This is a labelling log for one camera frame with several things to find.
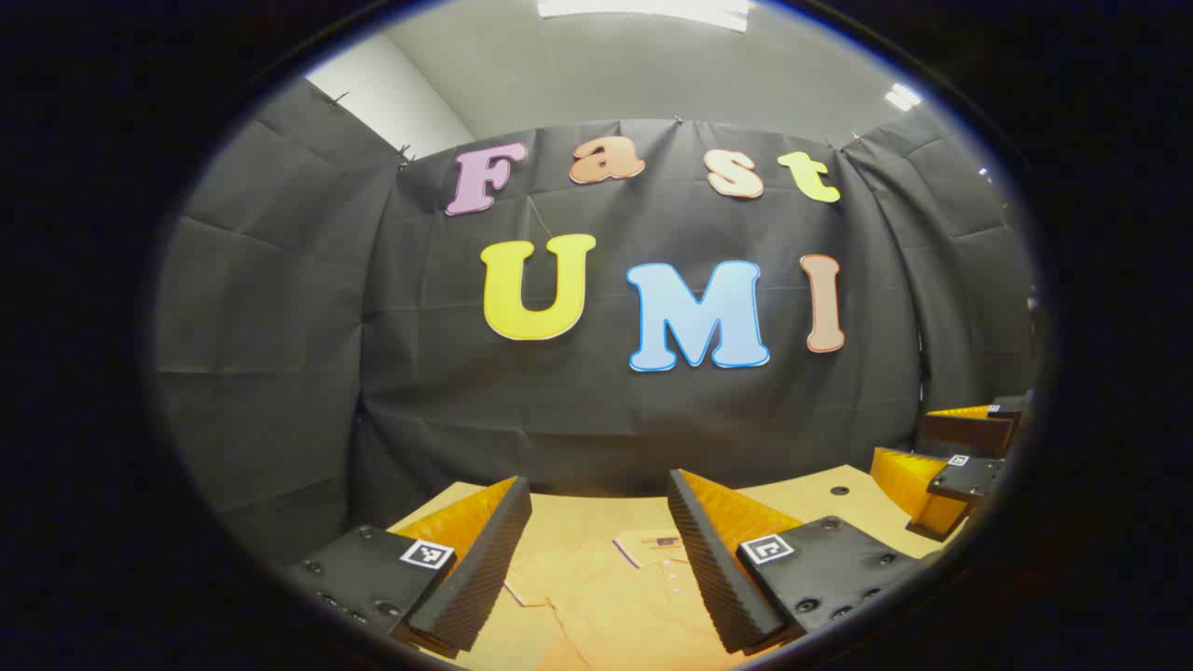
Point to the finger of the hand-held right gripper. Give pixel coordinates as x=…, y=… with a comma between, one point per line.
x=969, y=480
x=969, y=433

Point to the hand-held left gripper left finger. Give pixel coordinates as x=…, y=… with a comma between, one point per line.
x=485, y=568

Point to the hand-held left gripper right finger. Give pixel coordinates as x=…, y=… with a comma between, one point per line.
x=713, y=578

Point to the orange T-shirt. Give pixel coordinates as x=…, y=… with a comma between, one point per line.
x=615, y=606

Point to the black backdrop cloth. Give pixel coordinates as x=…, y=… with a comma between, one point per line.
x=559, y=419

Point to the ceiling light panel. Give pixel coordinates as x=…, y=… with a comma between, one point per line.
x=902, y=96
x=643, y=11

